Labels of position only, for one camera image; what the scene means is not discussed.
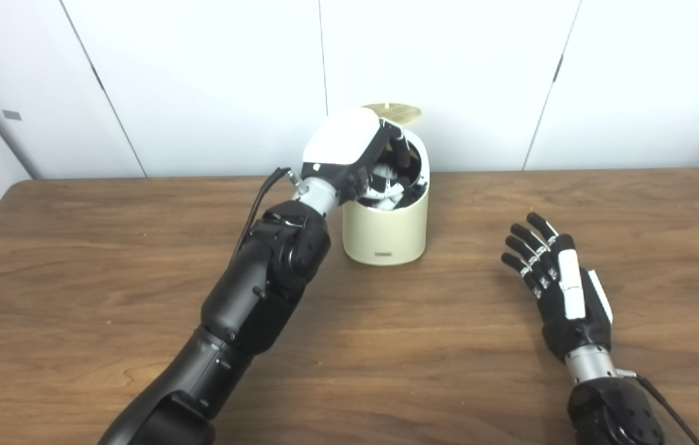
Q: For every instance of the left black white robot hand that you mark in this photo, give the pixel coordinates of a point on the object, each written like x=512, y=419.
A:
x=340, y=139

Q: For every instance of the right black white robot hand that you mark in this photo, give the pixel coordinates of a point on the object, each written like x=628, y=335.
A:
x=571, y=296

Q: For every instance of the round cream bin lid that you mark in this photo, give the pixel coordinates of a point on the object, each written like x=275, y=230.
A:
x=398, y=113

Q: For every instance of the cream-colored trash bin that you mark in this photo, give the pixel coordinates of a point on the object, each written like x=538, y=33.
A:
x=386, y=232

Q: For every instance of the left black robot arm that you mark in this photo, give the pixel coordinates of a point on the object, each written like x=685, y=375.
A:
x=262, y=290

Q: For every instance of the black bin liner bag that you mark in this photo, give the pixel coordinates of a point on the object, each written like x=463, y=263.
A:
x=418, y=185

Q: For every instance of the small grey wall label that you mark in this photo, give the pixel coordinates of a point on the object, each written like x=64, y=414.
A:
x=12, y=115

